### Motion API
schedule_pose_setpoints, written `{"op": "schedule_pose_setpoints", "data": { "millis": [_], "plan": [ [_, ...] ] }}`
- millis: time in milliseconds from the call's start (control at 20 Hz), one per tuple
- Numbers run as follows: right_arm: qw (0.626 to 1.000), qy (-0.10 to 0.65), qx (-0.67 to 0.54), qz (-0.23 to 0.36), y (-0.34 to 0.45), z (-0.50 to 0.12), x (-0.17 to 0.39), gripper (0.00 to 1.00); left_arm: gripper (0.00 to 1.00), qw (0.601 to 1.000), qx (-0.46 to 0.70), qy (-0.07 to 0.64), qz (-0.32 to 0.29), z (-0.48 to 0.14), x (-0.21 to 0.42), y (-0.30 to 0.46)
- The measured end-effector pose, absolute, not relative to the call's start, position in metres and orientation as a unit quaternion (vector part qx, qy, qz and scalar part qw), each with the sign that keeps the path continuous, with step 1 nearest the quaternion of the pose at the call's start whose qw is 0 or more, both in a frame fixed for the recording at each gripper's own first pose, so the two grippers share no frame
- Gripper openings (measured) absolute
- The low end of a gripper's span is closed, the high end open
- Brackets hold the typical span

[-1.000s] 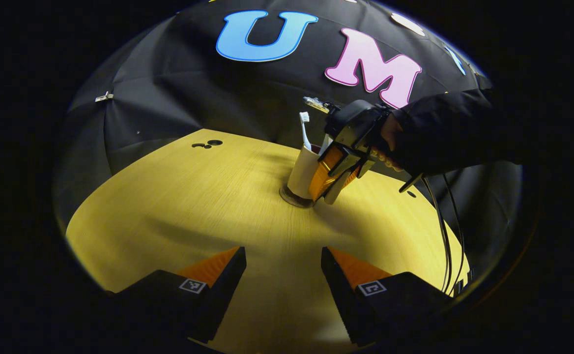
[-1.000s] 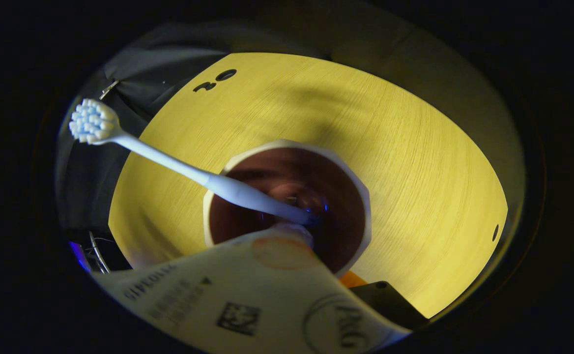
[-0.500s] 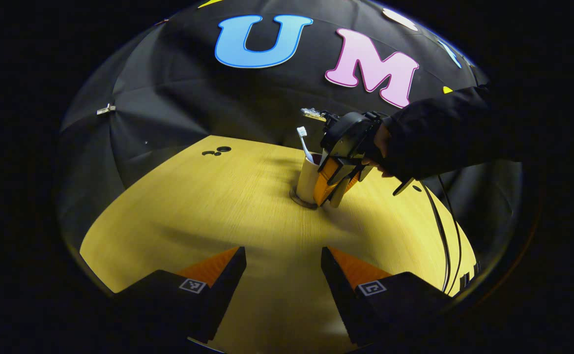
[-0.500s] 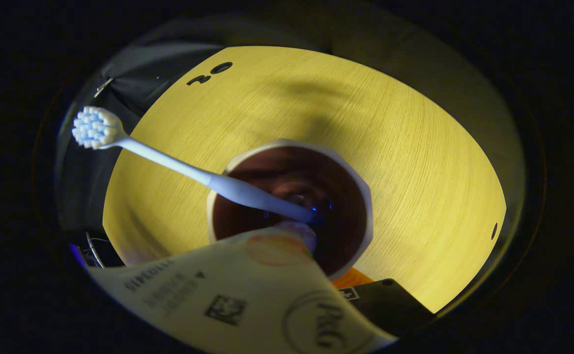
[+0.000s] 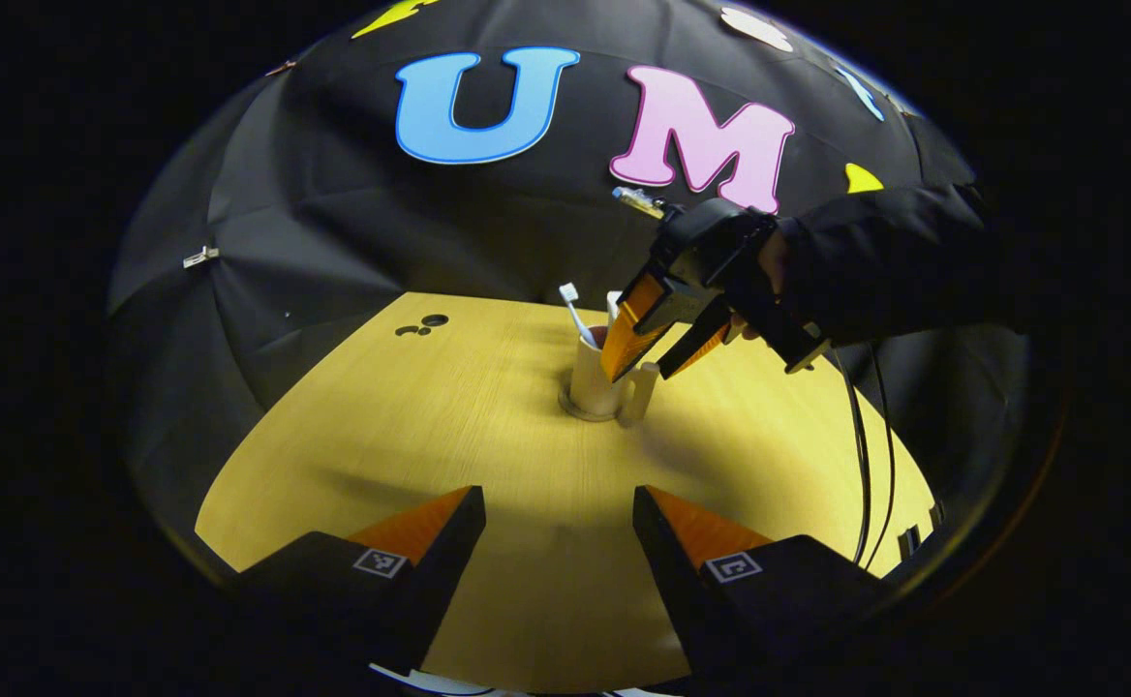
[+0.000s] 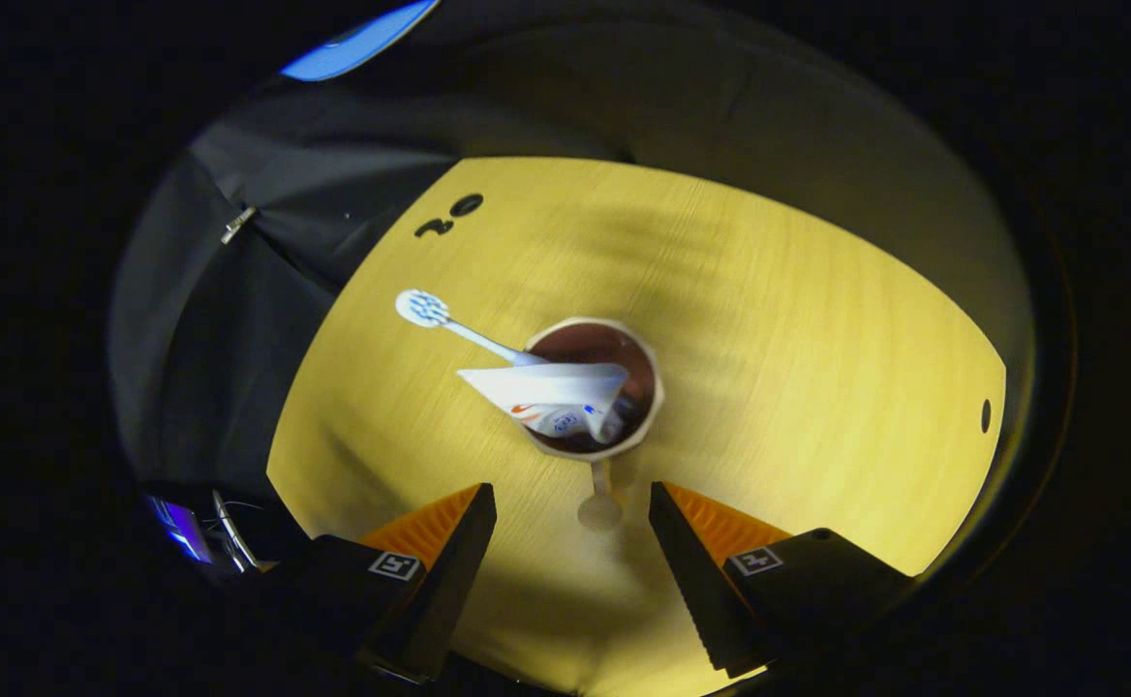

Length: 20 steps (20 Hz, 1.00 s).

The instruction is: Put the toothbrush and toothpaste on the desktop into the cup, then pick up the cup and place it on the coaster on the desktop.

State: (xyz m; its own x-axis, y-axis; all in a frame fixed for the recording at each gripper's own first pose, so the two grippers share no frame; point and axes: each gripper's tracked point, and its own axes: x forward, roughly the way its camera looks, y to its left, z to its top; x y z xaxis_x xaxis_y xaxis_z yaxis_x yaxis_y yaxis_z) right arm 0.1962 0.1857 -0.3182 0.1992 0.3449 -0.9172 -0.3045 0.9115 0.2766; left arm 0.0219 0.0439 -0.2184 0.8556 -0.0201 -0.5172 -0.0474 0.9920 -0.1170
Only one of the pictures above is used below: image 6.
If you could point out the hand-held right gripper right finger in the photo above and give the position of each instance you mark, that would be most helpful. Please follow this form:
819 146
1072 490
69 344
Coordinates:
696 581

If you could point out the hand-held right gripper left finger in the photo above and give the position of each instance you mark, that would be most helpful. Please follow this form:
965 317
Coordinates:
449 581

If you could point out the white toothpaste tube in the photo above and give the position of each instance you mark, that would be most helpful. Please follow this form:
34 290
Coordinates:
556 387

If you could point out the beige cup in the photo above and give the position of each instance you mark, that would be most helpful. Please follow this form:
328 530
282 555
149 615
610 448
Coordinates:
635 353

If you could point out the white toothbrush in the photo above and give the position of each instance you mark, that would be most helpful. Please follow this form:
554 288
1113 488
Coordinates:
425 308

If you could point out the silver metal clip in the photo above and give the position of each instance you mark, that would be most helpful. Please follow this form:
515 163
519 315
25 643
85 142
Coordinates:
236 226

